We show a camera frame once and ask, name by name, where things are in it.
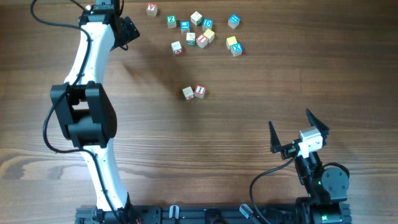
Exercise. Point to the blue D wooden block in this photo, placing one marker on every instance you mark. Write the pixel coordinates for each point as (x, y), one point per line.
(207, 24)

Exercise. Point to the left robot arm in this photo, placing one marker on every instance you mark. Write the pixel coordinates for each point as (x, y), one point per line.
(86, 115)

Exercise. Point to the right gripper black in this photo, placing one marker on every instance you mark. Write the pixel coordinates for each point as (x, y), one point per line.
(288, 150)

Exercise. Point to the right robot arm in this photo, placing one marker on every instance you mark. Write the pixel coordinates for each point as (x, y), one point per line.
(326, 184)

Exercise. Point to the green Z wooden block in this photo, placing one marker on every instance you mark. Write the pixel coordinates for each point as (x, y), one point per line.
(171, 21)

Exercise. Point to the yellow wooden block centre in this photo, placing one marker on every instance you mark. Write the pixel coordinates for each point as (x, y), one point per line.
(209, 34)

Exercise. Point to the yellow wooden block right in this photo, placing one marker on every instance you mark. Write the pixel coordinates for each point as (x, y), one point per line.
(230, 41)

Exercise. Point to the blue X wooden block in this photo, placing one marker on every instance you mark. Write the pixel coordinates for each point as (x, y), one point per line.
(236, 49)

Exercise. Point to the blue symbol wooden block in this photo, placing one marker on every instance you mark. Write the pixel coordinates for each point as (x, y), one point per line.
(233, 21)

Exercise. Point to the white red wooden block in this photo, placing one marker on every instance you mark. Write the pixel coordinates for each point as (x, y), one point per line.
(176, 47)

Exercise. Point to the red I wooden block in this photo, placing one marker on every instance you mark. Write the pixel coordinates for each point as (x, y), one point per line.
(199, 91)

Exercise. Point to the white green wooden block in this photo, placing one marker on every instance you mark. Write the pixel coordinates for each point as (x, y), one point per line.
(196, 18)

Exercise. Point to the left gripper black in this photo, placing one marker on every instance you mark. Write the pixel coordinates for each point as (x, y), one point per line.
(130, 31)

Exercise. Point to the blue S wooden block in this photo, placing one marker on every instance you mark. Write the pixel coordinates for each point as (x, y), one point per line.
(185, 26)

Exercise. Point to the red framed I block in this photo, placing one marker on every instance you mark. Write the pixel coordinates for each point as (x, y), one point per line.
(202, 41)

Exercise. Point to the green picture wooden block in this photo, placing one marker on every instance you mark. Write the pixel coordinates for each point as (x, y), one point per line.
(190, 38)

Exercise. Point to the red V wooden block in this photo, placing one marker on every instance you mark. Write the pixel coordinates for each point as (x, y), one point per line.
(151, 9)

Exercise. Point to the yellow wooden block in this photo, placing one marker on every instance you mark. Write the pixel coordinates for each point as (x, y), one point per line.
(230, 41)
(209, 34)

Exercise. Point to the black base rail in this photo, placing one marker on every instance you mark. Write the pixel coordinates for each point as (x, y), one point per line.
(274, 213)

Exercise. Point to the white number wooden block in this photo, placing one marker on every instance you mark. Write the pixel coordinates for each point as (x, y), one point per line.
(188, 93)

